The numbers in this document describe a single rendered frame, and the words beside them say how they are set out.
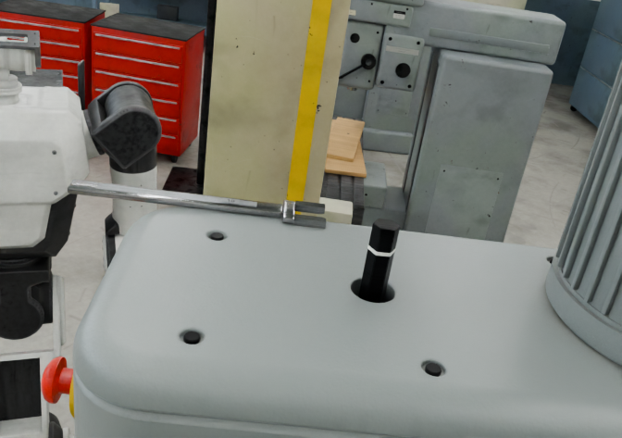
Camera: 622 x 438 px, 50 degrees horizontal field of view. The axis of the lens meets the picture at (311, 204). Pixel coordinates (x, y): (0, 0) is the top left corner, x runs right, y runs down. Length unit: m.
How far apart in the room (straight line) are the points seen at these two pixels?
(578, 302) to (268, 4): 1.78
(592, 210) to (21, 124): 0.94
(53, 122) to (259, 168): 1.25
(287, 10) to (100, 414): 1.84
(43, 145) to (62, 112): 0.07
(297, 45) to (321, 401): 1.86
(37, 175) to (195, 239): 0.68
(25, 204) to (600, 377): 1.00
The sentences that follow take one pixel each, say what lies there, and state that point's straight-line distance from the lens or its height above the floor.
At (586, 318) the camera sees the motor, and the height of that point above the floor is 1.91.
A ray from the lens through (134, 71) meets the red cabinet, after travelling 5.29.
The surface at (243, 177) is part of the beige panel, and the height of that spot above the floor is 1.20.
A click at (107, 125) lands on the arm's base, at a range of 1.26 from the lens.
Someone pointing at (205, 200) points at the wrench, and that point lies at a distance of 0.64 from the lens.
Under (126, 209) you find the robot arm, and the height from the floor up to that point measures 1.55.
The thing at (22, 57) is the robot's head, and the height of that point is 1.85.
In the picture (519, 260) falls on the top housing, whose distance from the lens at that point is 0.66.
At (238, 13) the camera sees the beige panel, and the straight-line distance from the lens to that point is 2.23.
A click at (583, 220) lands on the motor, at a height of 1.97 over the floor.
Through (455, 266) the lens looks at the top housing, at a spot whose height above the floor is 1.89.
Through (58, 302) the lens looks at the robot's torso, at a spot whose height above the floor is 1.35.
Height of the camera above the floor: 2.18
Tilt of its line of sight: 26 degrees down
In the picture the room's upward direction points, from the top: 9 degrees clockwise
